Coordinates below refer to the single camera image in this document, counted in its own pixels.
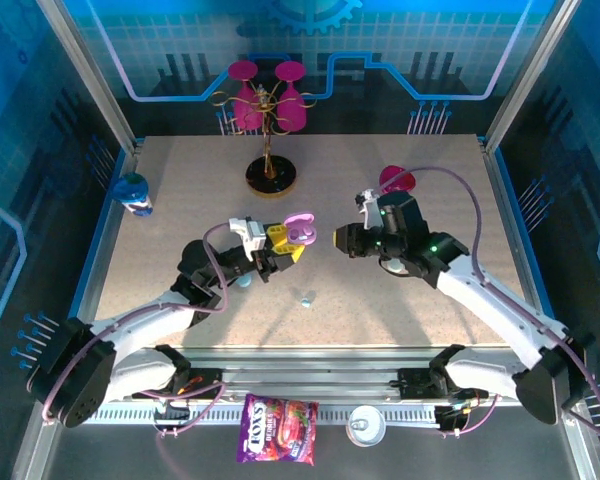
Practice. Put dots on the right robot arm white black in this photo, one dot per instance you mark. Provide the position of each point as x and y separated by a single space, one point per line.
495 305

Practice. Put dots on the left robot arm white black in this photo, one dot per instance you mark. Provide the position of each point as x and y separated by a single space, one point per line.
145 315

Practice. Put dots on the pink plastic cup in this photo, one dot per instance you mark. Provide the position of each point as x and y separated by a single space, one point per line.
395 177

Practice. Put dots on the gold glass rack black base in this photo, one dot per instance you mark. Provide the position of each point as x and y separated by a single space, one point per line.
272 181

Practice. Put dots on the blue plastic cup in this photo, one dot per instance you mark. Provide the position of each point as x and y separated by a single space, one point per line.
132 192

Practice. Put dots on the pink wine glass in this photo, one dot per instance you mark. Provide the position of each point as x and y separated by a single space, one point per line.
245 112
292 112

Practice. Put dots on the small controller board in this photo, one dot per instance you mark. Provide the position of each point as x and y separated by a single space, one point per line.
172 415
452 417

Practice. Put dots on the purple candy bag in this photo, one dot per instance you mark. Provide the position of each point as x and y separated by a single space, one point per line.
275 430

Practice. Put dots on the white lidded cup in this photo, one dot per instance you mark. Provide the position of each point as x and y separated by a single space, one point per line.
365 425

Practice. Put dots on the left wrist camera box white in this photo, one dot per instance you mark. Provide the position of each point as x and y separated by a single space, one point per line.
250 235

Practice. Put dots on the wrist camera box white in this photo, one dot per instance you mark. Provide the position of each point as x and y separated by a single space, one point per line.
369 200
250 235

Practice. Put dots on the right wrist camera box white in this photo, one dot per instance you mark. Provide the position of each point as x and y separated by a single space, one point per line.
369 200

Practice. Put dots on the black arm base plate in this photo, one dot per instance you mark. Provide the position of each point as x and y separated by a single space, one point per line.
415 382
207 378

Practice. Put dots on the aluminium frame rail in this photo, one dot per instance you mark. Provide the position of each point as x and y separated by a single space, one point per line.
305 370

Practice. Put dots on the aluminium frame post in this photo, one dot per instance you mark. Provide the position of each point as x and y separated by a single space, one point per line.
93 80
528 75

